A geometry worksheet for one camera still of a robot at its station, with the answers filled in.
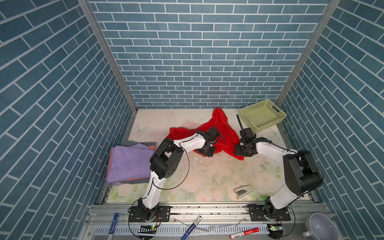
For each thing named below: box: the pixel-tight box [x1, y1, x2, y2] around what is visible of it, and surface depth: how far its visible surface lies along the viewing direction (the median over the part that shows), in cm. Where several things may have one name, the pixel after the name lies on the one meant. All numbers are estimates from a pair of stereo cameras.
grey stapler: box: [233, 185, 255, 200], surface depth 81 cm
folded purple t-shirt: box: [107, 143, 154, 182], surface depth 82 cm
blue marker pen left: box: [107, 212, 119, 240], surface depth 71 cm
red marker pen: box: [229, 227, 261, 240], surface depth 69 cm
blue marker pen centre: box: [181, 215, 203, 240], surface depth 70 cm
